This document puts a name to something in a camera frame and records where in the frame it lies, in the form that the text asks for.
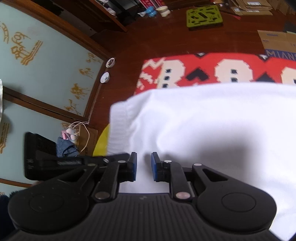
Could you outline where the yellow plastic bag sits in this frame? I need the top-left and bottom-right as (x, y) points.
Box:
(93, 124), (110, 156)

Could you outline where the stack of flattened cardboard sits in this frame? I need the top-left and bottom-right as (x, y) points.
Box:
(229, 0), (273, 16)

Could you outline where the Mianshu flattened cardboard box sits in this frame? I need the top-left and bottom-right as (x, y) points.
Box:
(257, 30), (296, 61)

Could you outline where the white sweatshirt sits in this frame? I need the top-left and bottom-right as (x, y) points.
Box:
(107, 82), (295, 240)

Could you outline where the cream ceramic pot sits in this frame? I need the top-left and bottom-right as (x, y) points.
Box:
(156, 6), (171, 17)

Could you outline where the white pet bowl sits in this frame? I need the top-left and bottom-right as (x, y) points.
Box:
(105, 57), (115, 68)
(100, 72), (110, 84)

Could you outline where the blue ceramic figurine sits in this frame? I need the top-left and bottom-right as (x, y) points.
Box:
(138, 6), (157, 17)

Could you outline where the red Christmas pattern tablecloth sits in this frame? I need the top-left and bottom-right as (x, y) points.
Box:
(134, 53), (295, 94)

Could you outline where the cardboard box with clothes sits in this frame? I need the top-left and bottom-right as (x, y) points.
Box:
(56, 121), (98, 157)

